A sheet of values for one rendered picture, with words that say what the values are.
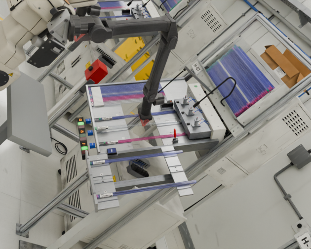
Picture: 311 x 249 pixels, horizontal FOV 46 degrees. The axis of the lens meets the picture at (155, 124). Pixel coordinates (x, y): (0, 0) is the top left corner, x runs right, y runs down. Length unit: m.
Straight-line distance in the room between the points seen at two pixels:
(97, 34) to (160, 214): 1.40
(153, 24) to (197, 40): 1.78
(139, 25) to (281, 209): 2.35
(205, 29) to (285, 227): 1.89
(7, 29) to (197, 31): 2.03
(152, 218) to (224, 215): 1.33
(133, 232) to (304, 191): 1.61
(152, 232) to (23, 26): 1.68
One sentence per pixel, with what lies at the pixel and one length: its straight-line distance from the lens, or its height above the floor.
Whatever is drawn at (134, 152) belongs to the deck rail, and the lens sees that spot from 2.06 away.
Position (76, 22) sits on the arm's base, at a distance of 1.59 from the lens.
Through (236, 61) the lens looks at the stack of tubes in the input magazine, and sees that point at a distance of 2.41.
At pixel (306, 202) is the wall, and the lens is 3.47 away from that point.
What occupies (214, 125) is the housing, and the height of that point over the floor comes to 1.26.
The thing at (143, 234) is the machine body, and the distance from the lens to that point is 2.73.
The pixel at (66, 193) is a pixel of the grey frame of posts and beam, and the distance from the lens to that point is 2.16.
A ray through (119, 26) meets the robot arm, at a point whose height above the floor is 1.32.
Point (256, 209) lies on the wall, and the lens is 3.64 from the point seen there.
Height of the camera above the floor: 1.64
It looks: 17 degrees down
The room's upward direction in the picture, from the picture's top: 50 degrees clockwise
